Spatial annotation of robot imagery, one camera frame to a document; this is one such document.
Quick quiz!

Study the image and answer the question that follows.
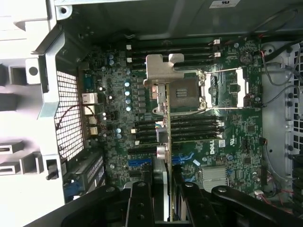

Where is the silver coin cell battery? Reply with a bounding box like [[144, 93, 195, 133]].
[[240, 52, 253, 64]]

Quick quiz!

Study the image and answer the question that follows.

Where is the blue expansion slot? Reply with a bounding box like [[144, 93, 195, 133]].
[[127, 152, 195, 166]]

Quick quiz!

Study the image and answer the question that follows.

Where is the black RAM slot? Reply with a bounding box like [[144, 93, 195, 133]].
[[126, 39, 221, 50], [126, 52, 221, 62], [129, 46, 220, 56], [130, 59, 220, 70]]

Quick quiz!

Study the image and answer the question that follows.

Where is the black open PC case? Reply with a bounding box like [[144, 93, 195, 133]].
[[0, 0, 303, 227]]

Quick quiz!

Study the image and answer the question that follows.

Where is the silver chipset heat sink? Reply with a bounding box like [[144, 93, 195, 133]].
[[201, 167, 230, 192]]

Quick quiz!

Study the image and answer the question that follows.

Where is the grey parts rack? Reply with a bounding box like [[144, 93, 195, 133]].
[[0, 62, 45, 177]]

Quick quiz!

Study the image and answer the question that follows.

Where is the silver socket cover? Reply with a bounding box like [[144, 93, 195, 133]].
[[200, 67, 263, 112]]

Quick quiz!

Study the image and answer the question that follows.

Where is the CPU socket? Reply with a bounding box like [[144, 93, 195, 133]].
[[170, 75, 207, 114]]

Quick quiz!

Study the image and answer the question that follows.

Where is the silver metal drive cage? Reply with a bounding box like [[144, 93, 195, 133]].
[[261, 39, 303, 183]]

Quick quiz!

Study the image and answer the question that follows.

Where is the red black twisted wire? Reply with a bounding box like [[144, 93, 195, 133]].
[[54, 104, 108, 133]]

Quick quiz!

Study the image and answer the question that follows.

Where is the green motherboard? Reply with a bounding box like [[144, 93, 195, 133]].
[[78, 37, 264, 204]]

